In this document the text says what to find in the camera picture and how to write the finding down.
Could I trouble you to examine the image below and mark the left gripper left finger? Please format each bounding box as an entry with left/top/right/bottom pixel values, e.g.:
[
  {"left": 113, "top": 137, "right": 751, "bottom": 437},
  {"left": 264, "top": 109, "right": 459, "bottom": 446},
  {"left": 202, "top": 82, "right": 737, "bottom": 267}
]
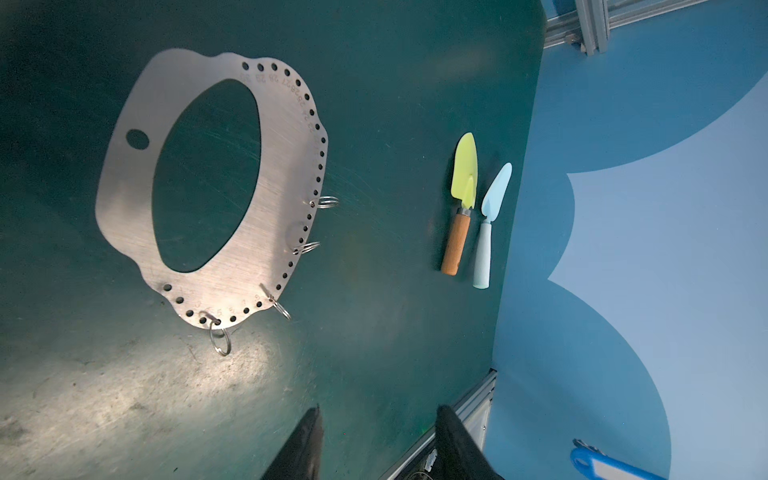
[{"left": 261, "top": 406, "right": 324, "bottom": 480}]

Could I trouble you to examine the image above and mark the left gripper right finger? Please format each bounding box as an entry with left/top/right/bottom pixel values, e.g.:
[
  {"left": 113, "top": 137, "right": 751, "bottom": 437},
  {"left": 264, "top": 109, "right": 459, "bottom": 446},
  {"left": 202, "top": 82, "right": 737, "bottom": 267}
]
[{"left": 433, "top": 405, "right": 502, "bottom": 480}]

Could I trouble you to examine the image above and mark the key with blue tag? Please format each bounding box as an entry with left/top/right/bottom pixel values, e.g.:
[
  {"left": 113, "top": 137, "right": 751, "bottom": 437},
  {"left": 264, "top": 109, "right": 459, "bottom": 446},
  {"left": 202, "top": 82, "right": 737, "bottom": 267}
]
[{"left": 570, "top": 439, "right": 665, "bottom": 480}]

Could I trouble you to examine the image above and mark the aluminium frame right post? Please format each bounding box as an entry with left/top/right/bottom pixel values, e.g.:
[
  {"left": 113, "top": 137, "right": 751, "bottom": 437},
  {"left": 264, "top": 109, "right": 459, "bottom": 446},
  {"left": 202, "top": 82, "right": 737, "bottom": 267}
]
[{"left": 575, "top": 0, "right": 610, "bottom": 56}]

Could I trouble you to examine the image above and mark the aluminium frame back rail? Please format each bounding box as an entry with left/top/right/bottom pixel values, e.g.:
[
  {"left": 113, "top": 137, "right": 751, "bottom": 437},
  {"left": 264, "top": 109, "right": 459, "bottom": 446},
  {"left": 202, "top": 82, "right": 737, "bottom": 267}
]
[{"left": 544, "top": 0, "right": 706, "bottom": 52}]

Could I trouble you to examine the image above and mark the metal key holder plate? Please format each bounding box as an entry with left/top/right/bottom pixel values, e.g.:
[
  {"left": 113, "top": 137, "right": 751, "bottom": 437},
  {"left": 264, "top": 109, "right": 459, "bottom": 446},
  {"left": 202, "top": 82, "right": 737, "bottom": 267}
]
[{"left": 95, "top": 48, "right": 339, "bottom": 356}]

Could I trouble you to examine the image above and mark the light blue trowel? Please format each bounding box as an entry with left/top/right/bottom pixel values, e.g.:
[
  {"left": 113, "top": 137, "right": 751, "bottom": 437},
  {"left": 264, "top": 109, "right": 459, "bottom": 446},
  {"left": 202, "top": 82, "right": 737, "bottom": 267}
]
[{"left": 473, "top": 163, "right": 513, "bottom": 289}]

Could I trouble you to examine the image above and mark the green trowel wooden handle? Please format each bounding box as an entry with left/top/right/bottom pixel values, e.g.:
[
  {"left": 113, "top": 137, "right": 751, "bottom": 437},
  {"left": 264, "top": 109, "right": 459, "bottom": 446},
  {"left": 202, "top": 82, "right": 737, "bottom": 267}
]
[{"left": 441, "top": 132, "right": 478, "bottom": 276}]

